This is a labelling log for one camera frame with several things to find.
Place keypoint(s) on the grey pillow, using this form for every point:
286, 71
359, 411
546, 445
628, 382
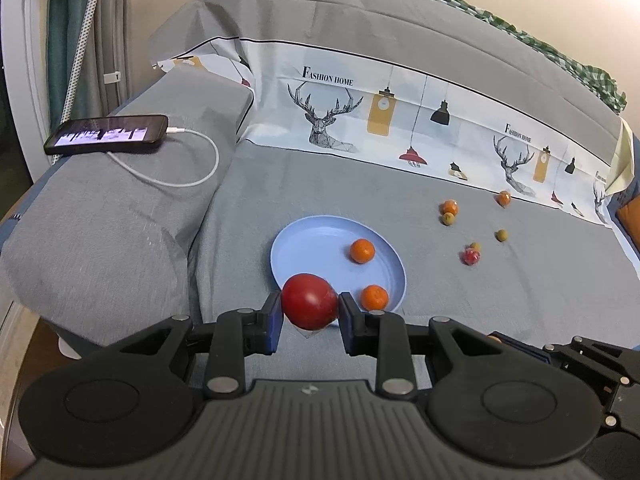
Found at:
125, 235

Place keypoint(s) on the green checked blanket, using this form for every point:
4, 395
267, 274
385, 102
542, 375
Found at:
595, 77

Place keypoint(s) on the teal curtain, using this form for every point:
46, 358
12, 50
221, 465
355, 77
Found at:
62, 35

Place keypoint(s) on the white door frame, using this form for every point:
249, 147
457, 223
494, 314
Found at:
20, 60

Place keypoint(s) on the grey bed sheet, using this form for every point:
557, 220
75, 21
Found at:
350, 190

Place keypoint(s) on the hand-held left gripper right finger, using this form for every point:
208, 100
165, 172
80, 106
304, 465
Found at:
350, 329

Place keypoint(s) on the small tangerine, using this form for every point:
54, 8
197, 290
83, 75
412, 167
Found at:
362, 250
374, 297
449, 206

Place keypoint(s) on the light blue round plate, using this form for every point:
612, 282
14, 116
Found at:
320, 245

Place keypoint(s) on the speckled white pole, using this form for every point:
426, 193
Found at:
80, 55

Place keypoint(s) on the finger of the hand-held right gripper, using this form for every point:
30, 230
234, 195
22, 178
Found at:
575, 355

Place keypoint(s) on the grey pleated curtain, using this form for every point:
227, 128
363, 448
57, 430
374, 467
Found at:
117, 25

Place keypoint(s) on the grey deer-print quilt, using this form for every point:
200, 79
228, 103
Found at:
400, 35

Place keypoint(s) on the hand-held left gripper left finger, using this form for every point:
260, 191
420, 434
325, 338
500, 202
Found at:
272, 324

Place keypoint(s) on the pale yellow cloth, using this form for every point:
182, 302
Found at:
620, 160

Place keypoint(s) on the black smartphone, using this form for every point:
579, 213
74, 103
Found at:
107, 135

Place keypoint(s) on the plastic-wrapped orange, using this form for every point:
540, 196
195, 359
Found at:
504, 198

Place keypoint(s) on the small red apple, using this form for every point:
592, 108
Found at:
470, 257
307, 302

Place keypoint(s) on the orange cushion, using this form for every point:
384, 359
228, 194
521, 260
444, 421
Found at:
631, 222

